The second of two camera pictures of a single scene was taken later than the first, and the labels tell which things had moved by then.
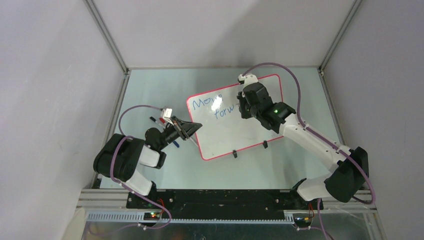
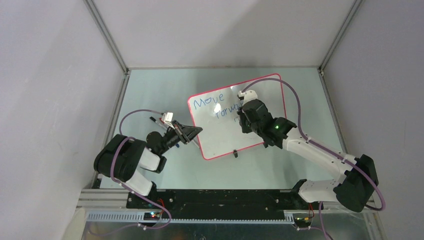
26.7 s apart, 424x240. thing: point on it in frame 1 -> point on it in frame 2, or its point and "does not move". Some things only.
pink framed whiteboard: [223, 131] does not move
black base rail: [222, 204] does not move
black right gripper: [245, 114] -> [245, 129]
